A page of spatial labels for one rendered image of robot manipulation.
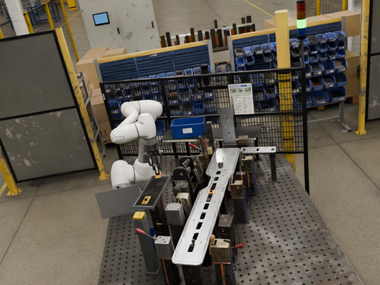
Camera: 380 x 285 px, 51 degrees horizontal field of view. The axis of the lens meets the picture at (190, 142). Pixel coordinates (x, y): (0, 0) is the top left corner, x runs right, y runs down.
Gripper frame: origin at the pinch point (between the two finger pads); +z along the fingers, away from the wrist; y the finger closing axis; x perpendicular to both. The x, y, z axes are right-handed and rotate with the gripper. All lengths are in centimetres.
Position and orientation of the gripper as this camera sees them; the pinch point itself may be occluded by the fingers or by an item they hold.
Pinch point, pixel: (156, 169)
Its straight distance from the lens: 275.2
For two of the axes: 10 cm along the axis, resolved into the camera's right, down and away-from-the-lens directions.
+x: -0.6, -4.4, 9.0
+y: 9.9, -1.7, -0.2
